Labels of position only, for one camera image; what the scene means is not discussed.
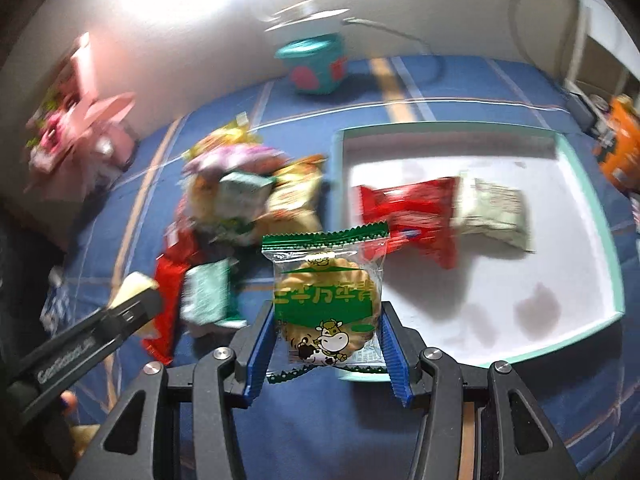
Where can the white green snack packet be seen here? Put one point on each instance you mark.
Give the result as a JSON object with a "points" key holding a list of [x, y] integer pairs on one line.
{"points": [[492, 205]]}

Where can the white power strip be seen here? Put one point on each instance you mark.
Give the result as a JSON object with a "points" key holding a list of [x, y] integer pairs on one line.
{"points": [[310, 17]]}

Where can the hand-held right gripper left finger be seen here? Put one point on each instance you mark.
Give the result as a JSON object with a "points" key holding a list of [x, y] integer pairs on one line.
{"points": [[260, 355]]}

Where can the orange box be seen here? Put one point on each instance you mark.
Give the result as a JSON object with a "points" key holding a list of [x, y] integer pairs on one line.
{"points": [[622, 145]]}

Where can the green cow biscuit packet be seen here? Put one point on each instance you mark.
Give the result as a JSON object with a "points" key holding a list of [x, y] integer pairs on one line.
{"points": [[325, 300]]}

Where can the pile of mixed snack packets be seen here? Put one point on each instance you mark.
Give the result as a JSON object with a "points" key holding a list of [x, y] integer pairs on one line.
{"points": [[240, 195]]}

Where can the white shelf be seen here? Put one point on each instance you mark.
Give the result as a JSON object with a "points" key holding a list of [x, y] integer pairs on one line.
{"points": [[585, 35]]}

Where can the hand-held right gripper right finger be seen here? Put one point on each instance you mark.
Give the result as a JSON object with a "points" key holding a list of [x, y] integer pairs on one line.
{"points": [[395, 360]]}

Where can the clear steamed cake packet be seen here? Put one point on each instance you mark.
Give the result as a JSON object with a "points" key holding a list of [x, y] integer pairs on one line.
{"points": [[132, 285]]}

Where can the teal container with pink dots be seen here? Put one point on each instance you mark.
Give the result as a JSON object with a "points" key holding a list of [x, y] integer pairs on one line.
{"points": [[315, 67]]}

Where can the black power adapter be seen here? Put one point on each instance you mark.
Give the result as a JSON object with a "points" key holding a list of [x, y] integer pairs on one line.
{"points": [[580, 110]]}

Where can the teal box of snacks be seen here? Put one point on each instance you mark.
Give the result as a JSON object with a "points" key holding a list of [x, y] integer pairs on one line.
{"points": [[500, 310]]}

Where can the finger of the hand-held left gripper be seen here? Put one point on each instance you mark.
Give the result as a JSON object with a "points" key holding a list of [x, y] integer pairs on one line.
{"points": [[135, 310]]}

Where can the red snack packet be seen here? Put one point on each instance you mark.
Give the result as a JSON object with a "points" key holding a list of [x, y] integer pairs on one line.
{"points": [[415, 210]]}

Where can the blue plaid bed sheet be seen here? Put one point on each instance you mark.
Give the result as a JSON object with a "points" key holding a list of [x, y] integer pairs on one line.
{"points": [[450, 90]]}

